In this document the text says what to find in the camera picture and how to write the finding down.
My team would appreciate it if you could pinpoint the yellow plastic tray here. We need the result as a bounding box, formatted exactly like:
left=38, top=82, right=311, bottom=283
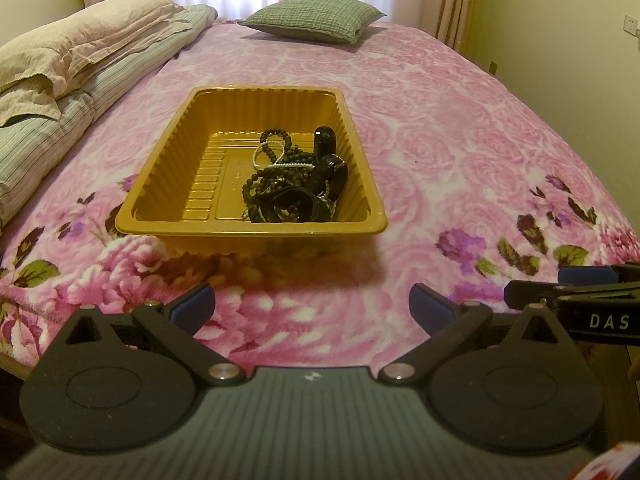
left=115, top=87, right=387, bottom=255

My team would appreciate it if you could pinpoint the black bangle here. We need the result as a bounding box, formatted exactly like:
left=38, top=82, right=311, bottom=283
left=242, top=126, right=348, bottom=223

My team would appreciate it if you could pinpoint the white pearl bracelet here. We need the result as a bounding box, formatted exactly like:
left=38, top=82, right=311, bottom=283
left=252, top=142, right=317, bottom=172

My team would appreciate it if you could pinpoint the dark wooden bead necklace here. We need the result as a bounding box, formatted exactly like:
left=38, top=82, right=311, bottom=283
left=241, top=128, right=336, bottom=224

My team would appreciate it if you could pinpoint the green striped folded quilt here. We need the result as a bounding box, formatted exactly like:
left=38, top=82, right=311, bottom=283
left=1, top=4, right=218, bottom=229

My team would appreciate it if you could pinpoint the beige pillow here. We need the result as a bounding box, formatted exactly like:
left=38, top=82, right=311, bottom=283
left=1, top=0, right=192, bottom=126

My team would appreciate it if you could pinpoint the green checked cushion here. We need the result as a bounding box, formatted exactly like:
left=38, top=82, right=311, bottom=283
left=239, top=0, right=386, bottom=44

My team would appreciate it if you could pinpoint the white wall socket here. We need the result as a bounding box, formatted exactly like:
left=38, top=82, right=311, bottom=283
left=623, top=15, right=639, bottom=37

